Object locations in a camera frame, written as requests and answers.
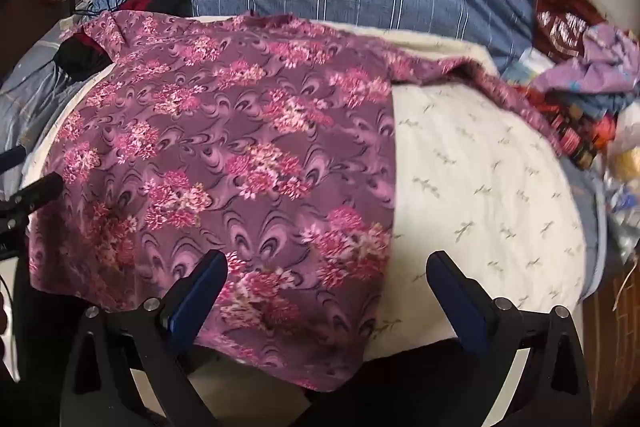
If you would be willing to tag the maroon printed cloth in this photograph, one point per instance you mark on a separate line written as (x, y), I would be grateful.
(560, 27)

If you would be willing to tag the pale blue striped sheet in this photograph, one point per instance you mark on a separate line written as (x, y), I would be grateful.
(30, 107)

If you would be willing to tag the clear plastic bag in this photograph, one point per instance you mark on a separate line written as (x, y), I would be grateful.
(625, 167)

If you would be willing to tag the red patterned cloth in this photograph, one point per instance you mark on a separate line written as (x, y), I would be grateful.
(575, 132)

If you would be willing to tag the lilac cloth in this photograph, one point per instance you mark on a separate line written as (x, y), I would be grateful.
(600, 57)

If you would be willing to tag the white leaf-print quilt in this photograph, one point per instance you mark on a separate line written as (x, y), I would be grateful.
(475, 187)

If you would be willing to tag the purple floral garment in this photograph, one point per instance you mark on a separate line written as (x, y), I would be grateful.
(225, 132)

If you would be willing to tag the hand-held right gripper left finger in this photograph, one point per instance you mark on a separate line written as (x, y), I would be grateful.
(200, 292)

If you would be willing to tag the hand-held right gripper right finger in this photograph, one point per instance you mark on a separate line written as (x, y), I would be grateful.
(452, 294)

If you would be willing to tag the pale blue printed cloth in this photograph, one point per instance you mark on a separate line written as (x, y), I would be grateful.
(525, 66)

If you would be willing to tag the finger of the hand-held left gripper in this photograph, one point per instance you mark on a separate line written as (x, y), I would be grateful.
(12, 156)
(40, 192)

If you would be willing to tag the black and red garment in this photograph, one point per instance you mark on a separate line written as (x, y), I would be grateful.
(80, 57)

